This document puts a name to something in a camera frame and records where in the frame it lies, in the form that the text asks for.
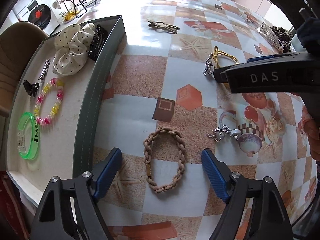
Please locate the patterned tablecloth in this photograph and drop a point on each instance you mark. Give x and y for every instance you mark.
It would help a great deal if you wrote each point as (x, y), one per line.
(157, 80)

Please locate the gold bunny hair clip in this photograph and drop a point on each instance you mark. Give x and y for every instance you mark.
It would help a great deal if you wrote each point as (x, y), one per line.
(158, 25)

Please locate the green translucent bangle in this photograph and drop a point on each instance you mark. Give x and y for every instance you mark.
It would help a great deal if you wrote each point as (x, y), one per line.
(27, 120)

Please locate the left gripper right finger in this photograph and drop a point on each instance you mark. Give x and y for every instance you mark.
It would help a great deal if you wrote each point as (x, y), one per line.
(268, 219)

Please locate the clear hair claw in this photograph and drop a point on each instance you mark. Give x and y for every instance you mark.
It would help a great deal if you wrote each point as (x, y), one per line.
(265, 31)

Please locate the red printed fabric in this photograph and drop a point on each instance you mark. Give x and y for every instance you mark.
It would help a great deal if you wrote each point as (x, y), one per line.
(12, 219)

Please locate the black chain hair clip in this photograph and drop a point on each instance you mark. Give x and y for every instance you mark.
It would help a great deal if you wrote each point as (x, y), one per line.
(98, 41)

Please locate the silver spiked hair clip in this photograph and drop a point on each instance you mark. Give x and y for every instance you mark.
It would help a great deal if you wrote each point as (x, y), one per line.
(44, 71)

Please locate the silver charm pendant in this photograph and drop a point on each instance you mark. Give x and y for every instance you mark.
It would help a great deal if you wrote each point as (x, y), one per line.
(209, 66)

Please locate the white washing machine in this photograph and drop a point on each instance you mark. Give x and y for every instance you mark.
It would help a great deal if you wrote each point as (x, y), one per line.
(38, 12)

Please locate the white polka dot scrunchie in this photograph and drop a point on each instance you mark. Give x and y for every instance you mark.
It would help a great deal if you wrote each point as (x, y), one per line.
(72, 46)

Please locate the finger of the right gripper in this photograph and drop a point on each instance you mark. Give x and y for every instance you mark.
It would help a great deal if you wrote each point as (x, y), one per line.
(272, 73)

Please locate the grey jewelry tray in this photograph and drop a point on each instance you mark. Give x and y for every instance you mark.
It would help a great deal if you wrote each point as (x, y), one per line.
(66, 146)

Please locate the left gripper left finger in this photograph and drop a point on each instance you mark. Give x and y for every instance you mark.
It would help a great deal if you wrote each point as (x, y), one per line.
(68, 208)

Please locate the brown leather chair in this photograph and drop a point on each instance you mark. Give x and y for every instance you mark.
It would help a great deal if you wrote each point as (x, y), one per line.
(18, 44)

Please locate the right hand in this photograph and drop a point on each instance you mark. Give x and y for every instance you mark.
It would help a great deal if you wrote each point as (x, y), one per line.
(310, 121)

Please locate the yellow flower bowl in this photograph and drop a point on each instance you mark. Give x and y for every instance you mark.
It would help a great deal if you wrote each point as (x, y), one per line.
(69, 15)

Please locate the small black hair claw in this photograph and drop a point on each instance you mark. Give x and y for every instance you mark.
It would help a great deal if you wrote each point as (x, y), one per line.
(31, 88)

